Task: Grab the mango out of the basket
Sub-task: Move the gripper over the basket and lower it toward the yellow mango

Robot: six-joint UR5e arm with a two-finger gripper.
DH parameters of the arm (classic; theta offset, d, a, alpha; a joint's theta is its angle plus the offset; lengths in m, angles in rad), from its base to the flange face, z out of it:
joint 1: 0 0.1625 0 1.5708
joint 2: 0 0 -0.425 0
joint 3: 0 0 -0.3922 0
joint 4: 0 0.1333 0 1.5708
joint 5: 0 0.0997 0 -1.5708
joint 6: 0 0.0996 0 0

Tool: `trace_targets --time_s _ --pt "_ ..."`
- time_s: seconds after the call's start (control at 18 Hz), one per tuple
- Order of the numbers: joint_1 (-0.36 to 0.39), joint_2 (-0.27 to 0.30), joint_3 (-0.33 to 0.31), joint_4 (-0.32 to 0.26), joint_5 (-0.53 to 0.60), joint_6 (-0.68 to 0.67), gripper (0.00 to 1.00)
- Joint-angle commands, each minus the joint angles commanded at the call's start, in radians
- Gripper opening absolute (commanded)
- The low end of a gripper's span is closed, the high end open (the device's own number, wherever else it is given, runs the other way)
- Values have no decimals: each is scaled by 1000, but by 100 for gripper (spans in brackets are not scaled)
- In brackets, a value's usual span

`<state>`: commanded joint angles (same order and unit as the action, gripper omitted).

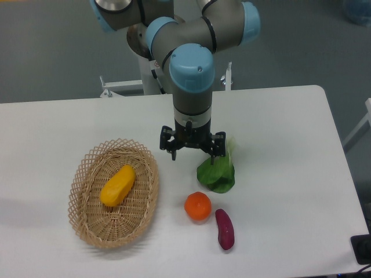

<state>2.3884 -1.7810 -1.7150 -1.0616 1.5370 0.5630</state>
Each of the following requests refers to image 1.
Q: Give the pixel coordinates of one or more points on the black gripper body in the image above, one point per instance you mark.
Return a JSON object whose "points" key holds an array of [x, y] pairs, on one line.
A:
{"points": [[198, 137]]}

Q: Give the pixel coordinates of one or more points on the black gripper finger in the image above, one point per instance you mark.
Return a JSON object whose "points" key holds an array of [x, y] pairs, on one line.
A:
{"points": [[167, 141], [214, 145]]}

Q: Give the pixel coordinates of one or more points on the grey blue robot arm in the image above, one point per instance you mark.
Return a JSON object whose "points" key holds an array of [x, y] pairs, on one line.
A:
{"points": [[222, 25]]}

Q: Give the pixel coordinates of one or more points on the yellow mango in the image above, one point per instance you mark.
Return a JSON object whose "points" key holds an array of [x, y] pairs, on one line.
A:
{"points": [[118, 187]]}

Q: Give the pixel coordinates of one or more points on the oval woven wicker basket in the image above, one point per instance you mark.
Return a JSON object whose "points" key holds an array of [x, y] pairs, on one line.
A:
{"points": [[111, 227]]}

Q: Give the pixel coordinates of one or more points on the green bok choy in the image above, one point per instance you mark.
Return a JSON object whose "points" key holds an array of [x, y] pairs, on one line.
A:
{"points": [[218, 177]]}

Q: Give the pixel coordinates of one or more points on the orange fruit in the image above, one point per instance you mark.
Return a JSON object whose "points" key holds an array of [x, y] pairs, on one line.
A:
{"points": [[198, 206]]}

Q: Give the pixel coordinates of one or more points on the purple sweet potato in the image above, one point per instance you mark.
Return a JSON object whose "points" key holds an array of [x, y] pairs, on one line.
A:
{"points": [[226, 235]]}

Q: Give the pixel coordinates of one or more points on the black device at table edge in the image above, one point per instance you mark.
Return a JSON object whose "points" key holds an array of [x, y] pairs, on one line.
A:
{"points": [[361, 248]]}

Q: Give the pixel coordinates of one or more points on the blue water jug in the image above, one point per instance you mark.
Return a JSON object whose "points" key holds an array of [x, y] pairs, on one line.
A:
{"points": [[358, 11]]}

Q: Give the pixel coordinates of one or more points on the white frame at right edge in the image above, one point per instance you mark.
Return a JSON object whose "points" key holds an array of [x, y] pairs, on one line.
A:
{"points": [[361, 128]]}

